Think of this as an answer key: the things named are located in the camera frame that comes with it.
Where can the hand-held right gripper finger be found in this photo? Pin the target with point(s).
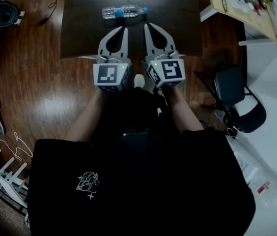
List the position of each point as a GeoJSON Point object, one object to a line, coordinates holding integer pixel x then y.
{"type": "Point", "coordinates": [171, 44]}
{"type": "Point", "coordinates": [148, 44]}

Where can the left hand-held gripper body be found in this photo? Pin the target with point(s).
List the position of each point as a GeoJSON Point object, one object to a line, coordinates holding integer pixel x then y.
{"type": "Point", "coordinates": [106, 74]}

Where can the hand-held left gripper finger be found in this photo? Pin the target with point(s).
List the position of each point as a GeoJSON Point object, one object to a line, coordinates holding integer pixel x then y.
{"type": "Point", "coordinates": [101, 47]}
{"type": "Point", "coordinates": [125, 48]}

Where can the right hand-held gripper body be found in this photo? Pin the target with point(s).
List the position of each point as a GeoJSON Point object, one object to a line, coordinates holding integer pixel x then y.
{"type": "Point", "coordinates": [171, 69]}

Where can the clear plastic bottle blue cap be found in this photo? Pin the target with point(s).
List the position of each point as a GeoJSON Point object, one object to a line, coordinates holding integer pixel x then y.
{"type": "Point", "coordinates": [121, 11]}

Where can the person's right forearm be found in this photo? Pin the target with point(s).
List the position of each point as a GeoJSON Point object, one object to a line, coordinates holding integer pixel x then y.
{"type": "Point", "coordinates": [182, 109]}

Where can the person's left forearm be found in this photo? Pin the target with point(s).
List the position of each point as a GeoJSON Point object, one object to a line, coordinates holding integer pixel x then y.
{"type": "Point", "coordinates": [89, 117]}

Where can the dark table with white legs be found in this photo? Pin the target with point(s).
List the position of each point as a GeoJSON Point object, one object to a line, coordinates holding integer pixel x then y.
{"type": "Point", "coordinates": [84, 21]}

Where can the person's right white shoe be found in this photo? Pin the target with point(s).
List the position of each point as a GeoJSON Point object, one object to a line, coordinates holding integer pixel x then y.
{"type": "Point", "coordinates": [139, 80]}

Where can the black shorts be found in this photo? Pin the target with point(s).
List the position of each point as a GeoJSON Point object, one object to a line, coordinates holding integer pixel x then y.
{"type": "Point", "coordinates": [133, 112]}

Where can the black folding chair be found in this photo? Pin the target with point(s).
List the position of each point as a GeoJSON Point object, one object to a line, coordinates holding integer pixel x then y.
{"type": "Point", "coordinates": [229, 87]}

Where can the black eyeglasses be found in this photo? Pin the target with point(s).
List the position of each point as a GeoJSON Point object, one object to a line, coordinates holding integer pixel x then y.
{"type": "Point", "coordinates": [224, 4]}

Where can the light wooden desk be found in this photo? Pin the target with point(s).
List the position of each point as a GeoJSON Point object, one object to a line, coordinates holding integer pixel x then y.
{"type": "Point", "coordinates": [254, 21]}

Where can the dark round stool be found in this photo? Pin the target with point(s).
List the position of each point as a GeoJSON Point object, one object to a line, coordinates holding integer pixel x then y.
{"type": "Point", "coordinates": [3, 15]}

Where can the black printed t-shirt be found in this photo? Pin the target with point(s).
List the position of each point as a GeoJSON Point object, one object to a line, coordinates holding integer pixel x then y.
{"type": "Point", "coordinates": [141, 193]}

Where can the clear plastic storage box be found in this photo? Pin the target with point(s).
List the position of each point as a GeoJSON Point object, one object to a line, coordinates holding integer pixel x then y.
{"type": "Point", "coordinates": [261, 181]}

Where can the white slatted rack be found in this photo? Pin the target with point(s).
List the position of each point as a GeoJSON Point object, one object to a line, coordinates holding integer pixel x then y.
{"type": "Point", "coordinates": [8, 181]}

